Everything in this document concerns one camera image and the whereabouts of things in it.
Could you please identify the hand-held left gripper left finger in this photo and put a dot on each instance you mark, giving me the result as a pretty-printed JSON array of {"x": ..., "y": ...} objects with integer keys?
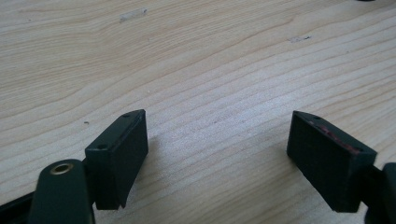
[{"x": 116, "y": 161}]

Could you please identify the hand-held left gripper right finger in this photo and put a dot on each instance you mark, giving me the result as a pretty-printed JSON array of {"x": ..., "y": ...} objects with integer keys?
[{"x": 327, "y": 165}]

